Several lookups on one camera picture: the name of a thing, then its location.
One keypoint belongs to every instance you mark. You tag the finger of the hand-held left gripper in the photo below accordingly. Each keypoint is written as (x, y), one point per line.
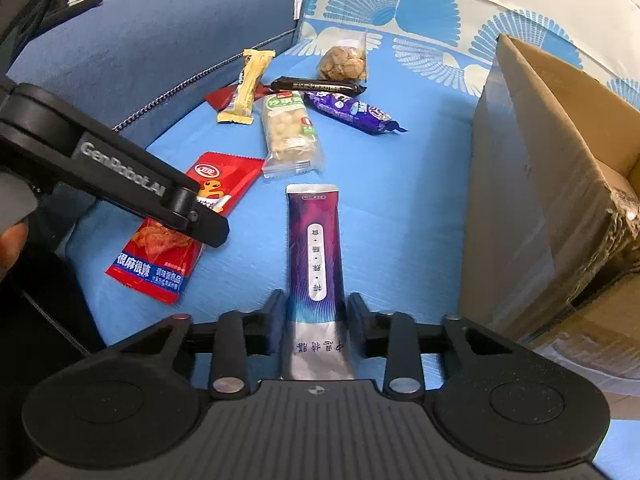
(200, 225)

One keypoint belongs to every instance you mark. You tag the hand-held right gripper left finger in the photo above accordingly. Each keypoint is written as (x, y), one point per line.
(275, 325)

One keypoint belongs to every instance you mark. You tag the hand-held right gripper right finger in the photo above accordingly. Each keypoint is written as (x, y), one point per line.
(356, 327)

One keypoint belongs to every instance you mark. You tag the large red spicy snack packet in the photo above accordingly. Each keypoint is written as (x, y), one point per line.
(150, 265)

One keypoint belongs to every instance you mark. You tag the long purple stick packet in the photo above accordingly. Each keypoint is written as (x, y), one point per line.
(315, 240)

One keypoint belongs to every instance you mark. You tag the small red candy packet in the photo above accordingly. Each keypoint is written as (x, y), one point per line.
(220, 97)

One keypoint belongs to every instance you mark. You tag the green white rice cracker packet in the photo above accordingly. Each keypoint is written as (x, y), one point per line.
(290, 130)

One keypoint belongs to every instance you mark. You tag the yellow snack bar packet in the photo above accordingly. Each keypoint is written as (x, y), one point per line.
(247, 90)

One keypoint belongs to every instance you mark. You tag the purple candy packet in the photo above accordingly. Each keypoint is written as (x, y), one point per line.
(350, 110)

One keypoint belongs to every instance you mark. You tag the brown cardboard box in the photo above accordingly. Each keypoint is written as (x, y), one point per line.
(525, 185)

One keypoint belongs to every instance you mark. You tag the person's left hand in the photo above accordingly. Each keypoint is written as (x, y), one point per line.
(11, 250)

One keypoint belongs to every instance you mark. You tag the blue denim cushion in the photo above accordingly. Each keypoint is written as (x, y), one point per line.
(150, 35)

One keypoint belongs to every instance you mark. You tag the black curved object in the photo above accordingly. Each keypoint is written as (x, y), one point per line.
(30, 0)

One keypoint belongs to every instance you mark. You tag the blue fan-print bed sheet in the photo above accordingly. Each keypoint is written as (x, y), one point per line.
(400, 170)

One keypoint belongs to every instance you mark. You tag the black snack bar packet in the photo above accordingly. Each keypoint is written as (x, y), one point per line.
(315, 85)

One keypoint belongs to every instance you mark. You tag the clear bag of cookies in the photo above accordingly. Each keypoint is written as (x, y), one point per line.
(342, 62)

